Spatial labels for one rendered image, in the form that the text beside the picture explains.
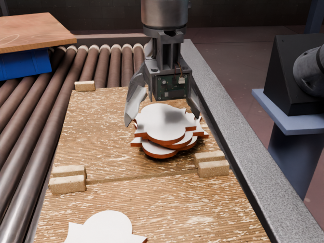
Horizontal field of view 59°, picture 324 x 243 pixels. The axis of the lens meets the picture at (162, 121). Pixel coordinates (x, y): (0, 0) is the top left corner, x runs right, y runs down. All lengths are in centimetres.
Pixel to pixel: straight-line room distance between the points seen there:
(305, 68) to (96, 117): 60
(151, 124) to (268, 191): 26
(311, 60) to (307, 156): 32
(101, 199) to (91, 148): 15
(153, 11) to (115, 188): 31
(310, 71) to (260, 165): 37
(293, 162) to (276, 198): 48
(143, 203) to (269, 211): 22
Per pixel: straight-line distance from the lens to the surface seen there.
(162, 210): 50
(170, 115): 60
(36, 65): 109
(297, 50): 100
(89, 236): 46
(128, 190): 53
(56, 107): 86
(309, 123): 93
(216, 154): 57
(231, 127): 75
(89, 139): 67
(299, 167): 107
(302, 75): 93
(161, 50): 45
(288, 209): 57
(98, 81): 99
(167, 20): 45
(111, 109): 78
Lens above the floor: 131
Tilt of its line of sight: 32 degrees down
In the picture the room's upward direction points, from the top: straight up
